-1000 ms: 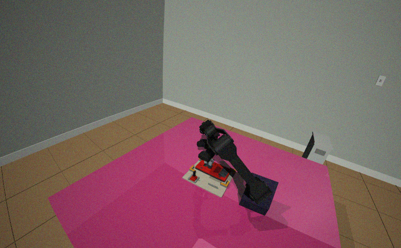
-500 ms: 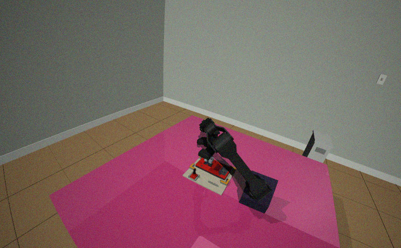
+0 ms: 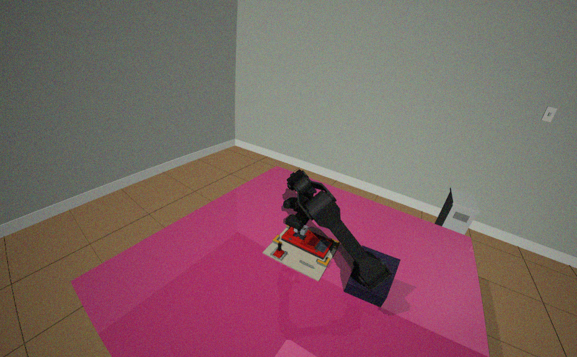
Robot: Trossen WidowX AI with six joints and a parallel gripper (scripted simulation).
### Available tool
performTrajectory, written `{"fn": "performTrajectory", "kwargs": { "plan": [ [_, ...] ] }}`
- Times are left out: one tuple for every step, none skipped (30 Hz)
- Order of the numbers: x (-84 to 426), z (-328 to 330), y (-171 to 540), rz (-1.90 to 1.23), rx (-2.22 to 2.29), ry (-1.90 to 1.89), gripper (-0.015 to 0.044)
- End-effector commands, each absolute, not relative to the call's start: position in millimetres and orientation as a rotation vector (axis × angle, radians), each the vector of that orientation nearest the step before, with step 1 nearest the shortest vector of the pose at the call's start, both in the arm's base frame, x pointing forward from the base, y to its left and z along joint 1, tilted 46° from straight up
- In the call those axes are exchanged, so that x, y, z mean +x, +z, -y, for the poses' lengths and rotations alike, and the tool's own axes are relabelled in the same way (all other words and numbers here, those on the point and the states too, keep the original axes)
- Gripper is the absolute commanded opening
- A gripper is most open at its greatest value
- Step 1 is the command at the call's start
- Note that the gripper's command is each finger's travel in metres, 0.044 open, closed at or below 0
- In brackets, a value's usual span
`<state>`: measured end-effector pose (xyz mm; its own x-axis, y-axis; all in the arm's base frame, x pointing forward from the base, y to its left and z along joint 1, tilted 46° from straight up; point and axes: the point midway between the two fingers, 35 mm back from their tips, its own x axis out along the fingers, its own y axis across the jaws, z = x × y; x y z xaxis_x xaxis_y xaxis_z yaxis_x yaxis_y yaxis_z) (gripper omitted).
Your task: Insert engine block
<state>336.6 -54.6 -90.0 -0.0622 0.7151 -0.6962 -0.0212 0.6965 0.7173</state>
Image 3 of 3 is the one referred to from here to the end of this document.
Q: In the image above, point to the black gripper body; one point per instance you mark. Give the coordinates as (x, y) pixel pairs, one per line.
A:
(296, 221)

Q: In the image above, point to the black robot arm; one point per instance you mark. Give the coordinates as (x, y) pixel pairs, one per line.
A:
(326, 213)

